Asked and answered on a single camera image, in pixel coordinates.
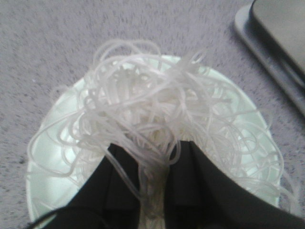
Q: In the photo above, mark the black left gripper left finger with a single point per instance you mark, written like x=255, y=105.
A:
x=103, y=202

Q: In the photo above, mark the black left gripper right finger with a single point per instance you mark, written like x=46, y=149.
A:
x=200, y=196

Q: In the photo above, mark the white vermicelli noodle bundle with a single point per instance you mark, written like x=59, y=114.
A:
x=149, y=141

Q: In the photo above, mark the pale green round plate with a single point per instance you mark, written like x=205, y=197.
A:
x=135, y=111

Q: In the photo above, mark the black silver kitchen scale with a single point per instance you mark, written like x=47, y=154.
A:
x=274, y=30

